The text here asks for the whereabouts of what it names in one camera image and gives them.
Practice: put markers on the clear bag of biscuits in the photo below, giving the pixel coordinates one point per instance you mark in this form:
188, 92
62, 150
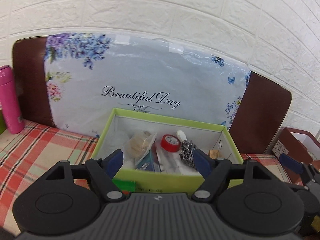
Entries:
140, 142

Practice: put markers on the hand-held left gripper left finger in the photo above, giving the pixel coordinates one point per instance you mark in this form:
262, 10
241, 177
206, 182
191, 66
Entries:
115, 162

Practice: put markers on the plaid bed sheet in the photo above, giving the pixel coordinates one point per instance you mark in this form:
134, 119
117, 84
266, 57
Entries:
50, 145

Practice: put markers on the blue packet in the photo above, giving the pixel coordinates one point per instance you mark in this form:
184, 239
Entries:
148, 162

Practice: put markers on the red tape roll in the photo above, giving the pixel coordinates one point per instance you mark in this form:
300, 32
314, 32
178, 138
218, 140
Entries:
165, 143

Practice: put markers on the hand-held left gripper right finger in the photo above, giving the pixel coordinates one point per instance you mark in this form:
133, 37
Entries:
202, 163

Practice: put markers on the light green storage box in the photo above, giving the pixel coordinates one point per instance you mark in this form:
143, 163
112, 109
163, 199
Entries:
162, 180

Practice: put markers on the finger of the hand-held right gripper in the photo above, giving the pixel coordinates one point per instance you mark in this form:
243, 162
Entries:
291, 163

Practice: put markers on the floral packaged bedding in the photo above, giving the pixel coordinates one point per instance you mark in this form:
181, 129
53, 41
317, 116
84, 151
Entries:
150, 75

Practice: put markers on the steel wool scrubber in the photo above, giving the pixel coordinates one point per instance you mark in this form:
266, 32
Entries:
187, 152

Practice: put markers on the brown cardboard box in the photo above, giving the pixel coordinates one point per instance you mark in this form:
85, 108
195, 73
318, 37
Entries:
287, 142

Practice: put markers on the small green box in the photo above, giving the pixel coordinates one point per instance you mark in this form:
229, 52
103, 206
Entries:
2, 122

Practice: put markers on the brown headboard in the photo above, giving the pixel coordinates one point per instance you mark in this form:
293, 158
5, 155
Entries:
27, 80

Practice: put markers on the white oval item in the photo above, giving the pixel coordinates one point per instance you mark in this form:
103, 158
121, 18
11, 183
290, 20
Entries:
181, 135

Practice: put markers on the pink bottle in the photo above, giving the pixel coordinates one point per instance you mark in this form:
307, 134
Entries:
10, 100

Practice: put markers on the white paper packet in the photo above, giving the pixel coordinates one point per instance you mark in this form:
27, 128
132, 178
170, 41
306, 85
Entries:
172, 163

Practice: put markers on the small wooden item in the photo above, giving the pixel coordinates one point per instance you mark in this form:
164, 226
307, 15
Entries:
214, 154

